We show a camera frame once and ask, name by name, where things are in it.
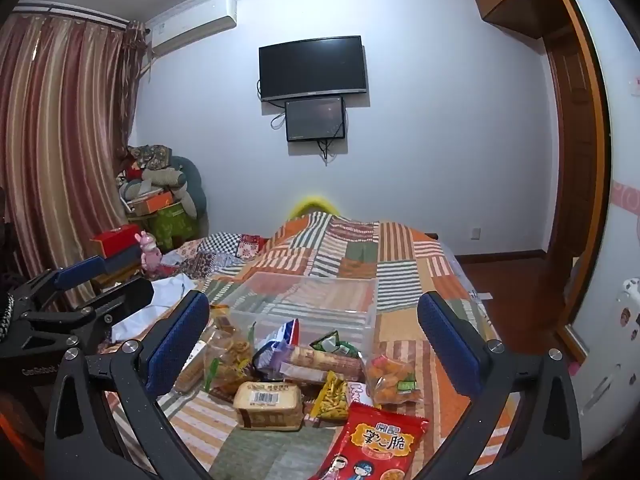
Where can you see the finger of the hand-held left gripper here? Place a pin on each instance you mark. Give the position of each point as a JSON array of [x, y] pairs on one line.
[[125, 297], [80, 272]]

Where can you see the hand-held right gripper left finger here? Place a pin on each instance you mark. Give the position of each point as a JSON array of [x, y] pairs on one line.
[[177, 342]]

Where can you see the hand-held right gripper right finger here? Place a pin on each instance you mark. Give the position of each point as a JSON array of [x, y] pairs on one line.
[[450, 345]]

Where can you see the clear cookie bag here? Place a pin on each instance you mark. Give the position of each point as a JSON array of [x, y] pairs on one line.
[[230, 360]]

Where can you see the orange fried snack bag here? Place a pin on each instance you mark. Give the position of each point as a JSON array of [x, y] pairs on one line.
[[392, 375]]

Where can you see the brown bread packet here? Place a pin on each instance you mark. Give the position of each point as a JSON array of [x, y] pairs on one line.
[[267, 405]]

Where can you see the green snack packet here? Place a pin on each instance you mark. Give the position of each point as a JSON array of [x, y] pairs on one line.
[[332, 345]]

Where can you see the clear plastic storage bin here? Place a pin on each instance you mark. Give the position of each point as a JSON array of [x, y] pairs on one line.
[[300, 300]]

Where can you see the yellow snack packet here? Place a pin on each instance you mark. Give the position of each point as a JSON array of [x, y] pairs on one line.
[[330, 397]]

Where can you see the tan biscuit sleeve pack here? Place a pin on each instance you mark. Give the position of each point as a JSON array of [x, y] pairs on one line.
[[192, 367]]

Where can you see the dark grey box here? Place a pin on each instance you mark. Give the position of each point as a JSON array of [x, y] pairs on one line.
[[122, 260]]

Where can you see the white cloth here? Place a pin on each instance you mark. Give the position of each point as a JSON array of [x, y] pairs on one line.
[[165, 295]]

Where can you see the red box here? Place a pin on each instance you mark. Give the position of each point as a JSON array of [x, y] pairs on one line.
[[115, 240]]

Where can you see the pink plush rabbit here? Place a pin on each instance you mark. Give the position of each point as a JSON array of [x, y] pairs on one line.
[[149, 255]]

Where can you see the striped patchwork blanket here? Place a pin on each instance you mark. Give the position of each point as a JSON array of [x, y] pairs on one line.
[[400, 270]]

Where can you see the checked patchwork quilt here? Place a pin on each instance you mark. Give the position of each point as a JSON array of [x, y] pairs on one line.
[[220, 255]]

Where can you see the blue white snack packet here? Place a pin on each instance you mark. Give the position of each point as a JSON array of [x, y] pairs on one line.
[[275, 350]]

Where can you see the orange cardboard box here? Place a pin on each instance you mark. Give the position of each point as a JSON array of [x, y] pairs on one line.
[[152, 202]]

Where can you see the large red snack packet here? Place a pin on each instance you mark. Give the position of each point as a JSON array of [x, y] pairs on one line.
[[375, 445]]

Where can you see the long brown cracker packet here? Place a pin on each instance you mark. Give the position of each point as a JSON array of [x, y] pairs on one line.
[[320, 362]]

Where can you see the floral cloth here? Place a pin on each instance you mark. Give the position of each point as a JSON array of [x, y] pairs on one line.
[[150, 156]]

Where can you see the striped red curtain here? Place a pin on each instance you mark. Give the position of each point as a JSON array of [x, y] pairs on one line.
[[60, 110]]

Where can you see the white air conditioner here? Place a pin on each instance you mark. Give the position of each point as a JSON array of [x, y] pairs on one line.
[[195, 22]]

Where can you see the white wall socket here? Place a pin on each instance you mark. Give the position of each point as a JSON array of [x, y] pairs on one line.
[[475, 233]]

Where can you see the small black wall monitor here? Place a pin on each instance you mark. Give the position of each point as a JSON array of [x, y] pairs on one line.
[[315, 119]]

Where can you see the large black wall television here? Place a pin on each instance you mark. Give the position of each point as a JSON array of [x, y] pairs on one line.
[[312, 67]]

